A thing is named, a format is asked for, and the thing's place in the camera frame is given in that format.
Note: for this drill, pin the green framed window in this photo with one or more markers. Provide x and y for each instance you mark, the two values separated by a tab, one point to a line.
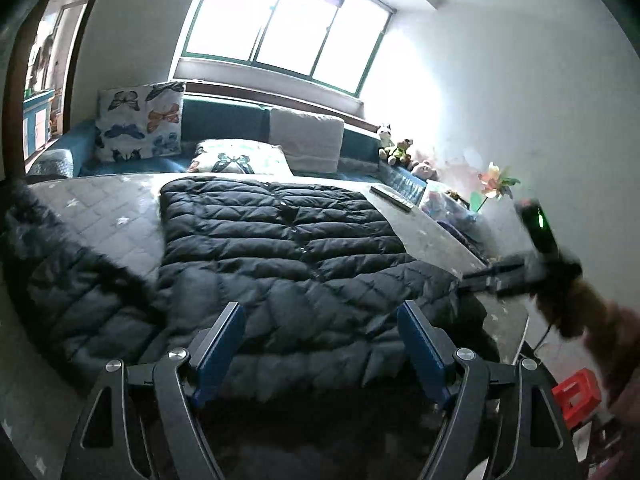
280	25

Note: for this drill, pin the large butterfly print pillow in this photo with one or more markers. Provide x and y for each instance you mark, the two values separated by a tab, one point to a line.
140	120

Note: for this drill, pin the person's right hand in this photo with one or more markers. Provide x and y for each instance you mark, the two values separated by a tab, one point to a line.
567	310

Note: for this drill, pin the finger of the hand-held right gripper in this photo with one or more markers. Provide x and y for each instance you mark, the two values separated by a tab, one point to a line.
480	286
495	267

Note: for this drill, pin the small butterfly print pillow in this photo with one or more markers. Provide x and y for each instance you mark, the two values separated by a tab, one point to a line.
240	157

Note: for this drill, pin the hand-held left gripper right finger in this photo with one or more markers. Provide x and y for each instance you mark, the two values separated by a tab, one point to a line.
422	355

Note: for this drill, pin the blue and white cabinet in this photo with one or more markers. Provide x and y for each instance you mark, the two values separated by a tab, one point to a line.
37	120

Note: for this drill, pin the dark blue bag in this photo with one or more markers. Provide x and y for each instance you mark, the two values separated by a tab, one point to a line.
462	235

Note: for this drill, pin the grey patterned cushion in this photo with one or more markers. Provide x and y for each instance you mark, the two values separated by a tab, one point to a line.
50	165

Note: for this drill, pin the person's right forearm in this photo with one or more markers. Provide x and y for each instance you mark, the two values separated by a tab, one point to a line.
620	355

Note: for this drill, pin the clear plastic storage box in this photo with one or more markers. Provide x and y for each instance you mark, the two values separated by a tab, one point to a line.
445	200

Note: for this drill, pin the hanging garment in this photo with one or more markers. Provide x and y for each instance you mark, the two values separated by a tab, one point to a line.
45	55

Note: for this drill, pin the pink plush toy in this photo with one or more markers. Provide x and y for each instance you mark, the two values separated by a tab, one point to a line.
425	170

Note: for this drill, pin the black and white cow plush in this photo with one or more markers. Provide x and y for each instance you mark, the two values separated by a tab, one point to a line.
384	137

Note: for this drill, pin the pale grey cushion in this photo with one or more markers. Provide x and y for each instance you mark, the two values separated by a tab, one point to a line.
310	140

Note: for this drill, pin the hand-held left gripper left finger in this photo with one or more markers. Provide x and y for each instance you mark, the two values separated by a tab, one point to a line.
220	355

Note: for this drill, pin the teal padded bed surround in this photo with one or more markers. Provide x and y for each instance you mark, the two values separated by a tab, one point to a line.
225	120

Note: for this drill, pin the red plastic stool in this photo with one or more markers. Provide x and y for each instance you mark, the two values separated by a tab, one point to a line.
575	395

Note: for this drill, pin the brown wooden door frame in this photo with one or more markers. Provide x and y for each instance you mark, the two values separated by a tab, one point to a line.
12	110

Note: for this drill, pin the black puffer jacket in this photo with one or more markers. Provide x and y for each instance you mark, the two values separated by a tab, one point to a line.
300	260

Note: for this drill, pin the dark flat stick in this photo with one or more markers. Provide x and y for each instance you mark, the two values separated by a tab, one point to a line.
392	196

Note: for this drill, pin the brown bear plush green shirt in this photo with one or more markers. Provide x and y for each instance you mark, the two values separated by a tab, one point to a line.
401	151

